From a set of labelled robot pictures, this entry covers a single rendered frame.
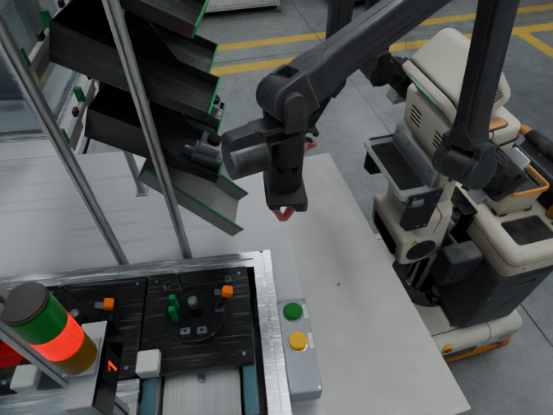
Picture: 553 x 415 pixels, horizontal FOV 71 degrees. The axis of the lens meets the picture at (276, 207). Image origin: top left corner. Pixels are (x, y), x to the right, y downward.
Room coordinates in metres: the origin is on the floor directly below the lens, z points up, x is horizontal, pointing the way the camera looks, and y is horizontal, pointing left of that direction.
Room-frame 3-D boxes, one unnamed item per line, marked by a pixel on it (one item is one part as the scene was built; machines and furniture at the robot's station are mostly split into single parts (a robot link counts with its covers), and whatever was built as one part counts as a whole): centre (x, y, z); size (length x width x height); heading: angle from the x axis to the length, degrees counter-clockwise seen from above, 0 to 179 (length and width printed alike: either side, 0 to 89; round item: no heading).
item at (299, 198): (0.47, -0.01, 1.34); 0.10 x 0.07 x 0.07; 7
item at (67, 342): (0.20, 0.27, 1.33); 0.05 x 0.05 x 0.05
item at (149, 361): (0.40, 0.18, 1.01); 0.24 x 0.24 x 0.13; 7
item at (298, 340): (0.34, -0.05, 0.96); 0.04 x 0.04 x 0.02
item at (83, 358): (0.20, 0.27, 1.28); 0.05 x 0.05 x 0.05
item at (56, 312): (0.20, 0.27, 1.38); 0.05 x 0.05 x 0.05
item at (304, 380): (0.34, -0.05, 0.93); 0.21 x 0.07 x 0.06; 7
